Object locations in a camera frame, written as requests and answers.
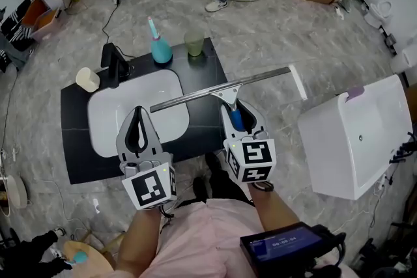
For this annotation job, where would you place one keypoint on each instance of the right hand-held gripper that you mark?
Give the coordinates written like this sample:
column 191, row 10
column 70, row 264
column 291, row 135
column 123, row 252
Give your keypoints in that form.
column 257, row 156

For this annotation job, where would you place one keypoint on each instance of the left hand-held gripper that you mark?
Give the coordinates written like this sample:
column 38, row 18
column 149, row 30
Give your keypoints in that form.
column 148, row 187

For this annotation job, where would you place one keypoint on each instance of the person's left forearm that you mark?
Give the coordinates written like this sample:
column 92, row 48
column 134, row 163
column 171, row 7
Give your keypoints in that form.
column 140, row 241

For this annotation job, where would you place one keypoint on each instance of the person's right forearm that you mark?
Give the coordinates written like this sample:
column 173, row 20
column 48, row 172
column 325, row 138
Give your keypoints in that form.
column 275, row 208

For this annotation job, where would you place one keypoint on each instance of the white sink basin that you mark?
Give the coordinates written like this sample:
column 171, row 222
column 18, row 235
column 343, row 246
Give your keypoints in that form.
column 107, row 117

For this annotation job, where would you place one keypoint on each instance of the person's right black shoe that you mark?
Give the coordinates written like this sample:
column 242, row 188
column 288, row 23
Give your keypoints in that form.
column 213, row 162

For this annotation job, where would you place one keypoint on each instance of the person's black shoe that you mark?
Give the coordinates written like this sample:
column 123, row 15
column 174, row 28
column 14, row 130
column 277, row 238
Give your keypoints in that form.
column 213, row 162
column 199, row 189

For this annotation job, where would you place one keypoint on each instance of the black table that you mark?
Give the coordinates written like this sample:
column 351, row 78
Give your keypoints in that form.
column 203, row 75

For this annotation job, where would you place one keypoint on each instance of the person's left black shoe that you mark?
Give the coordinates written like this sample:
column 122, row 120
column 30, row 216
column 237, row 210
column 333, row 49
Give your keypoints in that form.
column 199, row 189

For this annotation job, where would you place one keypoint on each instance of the cream cup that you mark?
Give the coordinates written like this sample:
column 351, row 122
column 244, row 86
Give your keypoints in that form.
column 88, row 79

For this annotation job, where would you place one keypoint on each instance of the black faucet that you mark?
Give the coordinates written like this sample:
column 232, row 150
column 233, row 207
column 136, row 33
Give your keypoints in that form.
column 112, row 65

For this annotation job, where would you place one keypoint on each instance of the white bathtub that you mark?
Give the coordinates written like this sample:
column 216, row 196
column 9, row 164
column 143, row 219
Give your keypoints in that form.
column 329, row 153

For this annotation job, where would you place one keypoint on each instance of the green translucent cup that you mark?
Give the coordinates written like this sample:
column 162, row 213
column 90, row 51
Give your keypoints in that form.
column 194, row 44

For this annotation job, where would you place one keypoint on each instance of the teal bottle with long nozzle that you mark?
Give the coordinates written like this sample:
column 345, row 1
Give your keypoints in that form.
column 161, row 52

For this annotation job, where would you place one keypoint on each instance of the person's pink shirt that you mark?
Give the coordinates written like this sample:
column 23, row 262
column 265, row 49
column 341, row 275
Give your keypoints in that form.
column 202, row 237

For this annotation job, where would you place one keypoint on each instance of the purple tape strip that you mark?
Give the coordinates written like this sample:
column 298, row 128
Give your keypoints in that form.
column 355, row 93

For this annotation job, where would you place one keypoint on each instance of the wooden stool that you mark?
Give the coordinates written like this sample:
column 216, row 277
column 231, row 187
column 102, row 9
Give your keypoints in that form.
column 96, row 258

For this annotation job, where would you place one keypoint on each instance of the black screen device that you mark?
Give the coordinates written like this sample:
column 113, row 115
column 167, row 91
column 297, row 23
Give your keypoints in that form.
column 283, row 244

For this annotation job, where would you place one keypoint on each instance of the teal brush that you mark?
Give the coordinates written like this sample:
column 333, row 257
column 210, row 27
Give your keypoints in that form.
column 79, row 258

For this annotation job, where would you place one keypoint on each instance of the round white disc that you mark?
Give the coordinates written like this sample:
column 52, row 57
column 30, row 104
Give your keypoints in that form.
column 18, row 192

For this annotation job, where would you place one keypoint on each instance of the pink storage box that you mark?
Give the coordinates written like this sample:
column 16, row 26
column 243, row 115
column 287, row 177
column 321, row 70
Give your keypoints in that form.
column 45, row 26

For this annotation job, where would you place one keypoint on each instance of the black bathtub tap fixture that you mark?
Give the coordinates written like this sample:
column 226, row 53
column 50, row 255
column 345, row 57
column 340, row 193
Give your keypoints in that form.
column 404, row 149

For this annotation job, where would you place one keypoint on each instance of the white toilet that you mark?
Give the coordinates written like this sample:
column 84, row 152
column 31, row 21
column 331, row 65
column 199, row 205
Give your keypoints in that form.
column 405, row 60
column 379, row 14

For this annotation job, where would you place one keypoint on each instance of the striped bag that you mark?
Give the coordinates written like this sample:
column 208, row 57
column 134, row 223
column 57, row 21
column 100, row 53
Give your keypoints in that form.
column 13, row 22

